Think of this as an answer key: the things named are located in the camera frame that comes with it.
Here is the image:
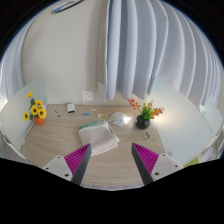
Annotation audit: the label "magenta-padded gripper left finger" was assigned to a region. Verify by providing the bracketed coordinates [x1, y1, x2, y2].
[41, 143, 93, 187]

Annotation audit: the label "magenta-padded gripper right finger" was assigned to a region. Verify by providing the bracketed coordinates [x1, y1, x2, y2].
[130, 142, 184, 187]

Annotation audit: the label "beige towel with green edge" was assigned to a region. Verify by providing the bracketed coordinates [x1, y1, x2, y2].
[78, 120, 121, 157]

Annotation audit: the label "black round vase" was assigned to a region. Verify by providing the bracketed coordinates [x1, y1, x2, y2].
[135, 114, 151, 130]

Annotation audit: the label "orange and green artificial flowers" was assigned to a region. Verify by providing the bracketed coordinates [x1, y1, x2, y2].
[127, 97, 165, 121]

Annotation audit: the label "frosted glass desk partition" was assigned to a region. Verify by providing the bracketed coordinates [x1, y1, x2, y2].
[0, 77, 48, 151]
[146, 76, 214, 167]
[199, 99, 224, 138]

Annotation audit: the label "small white box device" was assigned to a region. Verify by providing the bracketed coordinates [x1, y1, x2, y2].
[66, 102, 76, 114]

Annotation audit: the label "orange round vase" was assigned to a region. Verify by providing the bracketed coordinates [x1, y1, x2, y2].
[33, 116, 46, 126]

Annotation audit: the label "yellow artificial sunflower bunch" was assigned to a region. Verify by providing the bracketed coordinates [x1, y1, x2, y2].
[22, 91, 48, 122]

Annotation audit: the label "small grey partition panel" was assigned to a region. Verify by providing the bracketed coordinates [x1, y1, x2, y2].
[97, 82, 108, 101]

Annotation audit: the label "white pleated curtain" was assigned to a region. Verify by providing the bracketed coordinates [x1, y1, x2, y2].
[0, 19, 34, 101]
[105, 0, 224, 111]

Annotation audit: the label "long ceiling light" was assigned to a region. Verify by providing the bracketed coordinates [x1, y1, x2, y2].
[51, 0, 84, 14]

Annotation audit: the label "white wall socket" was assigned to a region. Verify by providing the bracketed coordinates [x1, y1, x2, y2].
[81, 90, 93, 102]

